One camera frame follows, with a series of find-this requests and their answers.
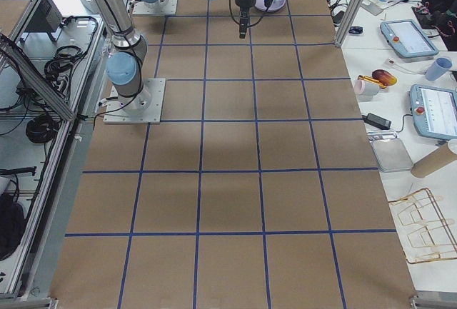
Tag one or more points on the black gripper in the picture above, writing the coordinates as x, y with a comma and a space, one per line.
243, 1

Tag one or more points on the lilac plate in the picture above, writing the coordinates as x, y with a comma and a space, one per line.
276, 5

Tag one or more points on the pink paper cup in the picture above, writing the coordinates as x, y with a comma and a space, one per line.
365, 88

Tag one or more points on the blue plastic cup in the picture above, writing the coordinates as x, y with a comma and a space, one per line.
438, 68

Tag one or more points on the small blue black box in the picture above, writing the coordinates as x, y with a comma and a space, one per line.
355, 30

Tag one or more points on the gold metal cylinder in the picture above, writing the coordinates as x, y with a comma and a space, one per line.
372, 80

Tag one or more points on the red yellow fruit toy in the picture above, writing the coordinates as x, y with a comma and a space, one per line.
384, 77

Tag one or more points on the black adapter on desk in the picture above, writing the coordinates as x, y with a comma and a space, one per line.
376, 121

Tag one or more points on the teach pendant far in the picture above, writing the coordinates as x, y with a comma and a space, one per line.
407, 39

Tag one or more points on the teach pendant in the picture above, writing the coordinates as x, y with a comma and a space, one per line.
434, 111
407, 39

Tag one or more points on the silver metal tin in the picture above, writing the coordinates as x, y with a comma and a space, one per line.
390, 152

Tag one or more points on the teach pendant near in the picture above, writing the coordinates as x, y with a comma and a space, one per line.
434, 111

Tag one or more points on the cardboard tube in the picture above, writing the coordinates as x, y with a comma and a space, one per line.
435, 160

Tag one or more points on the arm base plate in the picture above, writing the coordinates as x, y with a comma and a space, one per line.
154, 7
145, 108

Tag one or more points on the aluminium frame post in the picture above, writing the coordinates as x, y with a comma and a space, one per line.
346, 22

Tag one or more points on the gold wire rack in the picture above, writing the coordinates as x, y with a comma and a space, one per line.
426, 234

